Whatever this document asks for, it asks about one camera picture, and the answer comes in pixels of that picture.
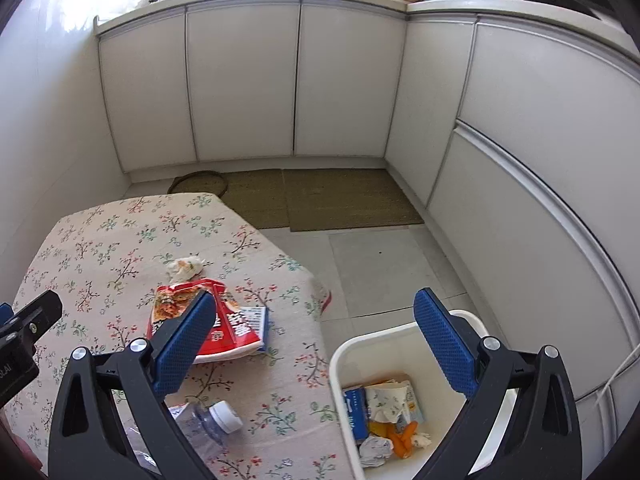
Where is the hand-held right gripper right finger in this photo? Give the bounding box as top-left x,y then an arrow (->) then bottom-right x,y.
412,287 -> 586,480

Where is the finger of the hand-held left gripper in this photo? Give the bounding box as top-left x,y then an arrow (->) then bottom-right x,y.
0,290 -> 63,348

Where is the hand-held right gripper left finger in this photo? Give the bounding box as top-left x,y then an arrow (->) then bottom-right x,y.
47,290 -> 218,480

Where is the white plastic trash bin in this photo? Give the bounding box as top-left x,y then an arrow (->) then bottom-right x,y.
329,310 -> 521,480

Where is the white printed paper cup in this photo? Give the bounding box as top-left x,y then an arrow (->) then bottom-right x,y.
365,381 -> 412,423

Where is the long curled orange peel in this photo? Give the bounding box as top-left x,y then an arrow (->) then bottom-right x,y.
390,422 -> 418,458

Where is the light blue milk carton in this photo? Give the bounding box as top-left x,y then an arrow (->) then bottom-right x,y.
342,379 -> 426,443

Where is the red snack bag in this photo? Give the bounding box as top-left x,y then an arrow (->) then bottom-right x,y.
146,277 -> 268,365

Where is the crumpled white tissue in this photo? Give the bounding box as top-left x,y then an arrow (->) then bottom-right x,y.
159,256 -> 211,283

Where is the blue printed paper packet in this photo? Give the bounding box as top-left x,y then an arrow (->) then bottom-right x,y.
240,306 -> 271,356

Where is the floral tablecloth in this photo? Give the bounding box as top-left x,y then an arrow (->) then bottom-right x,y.
0,192 -> 358,480

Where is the clear plastic bottle white cap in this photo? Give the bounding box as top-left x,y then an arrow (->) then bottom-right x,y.
125,400 -> 245,466

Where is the white tissue ball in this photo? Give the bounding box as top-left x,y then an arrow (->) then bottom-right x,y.
359,435 -> 396,468

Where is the round woven tray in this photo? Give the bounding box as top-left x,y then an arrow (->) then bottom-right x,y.
167,171 -> 230,197

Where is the green floor mat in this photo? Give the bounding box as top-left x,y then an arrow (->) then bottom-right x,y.
282,167 -> 425,232
220,169 -> 291,231

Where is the white corner kitchen cabinet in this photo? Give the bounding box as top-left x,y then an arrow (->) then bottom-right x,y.
385,10 -> 640,466

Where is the white cable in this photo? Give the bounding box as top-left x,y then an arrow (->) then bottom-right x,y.
596,342 -> 640,406

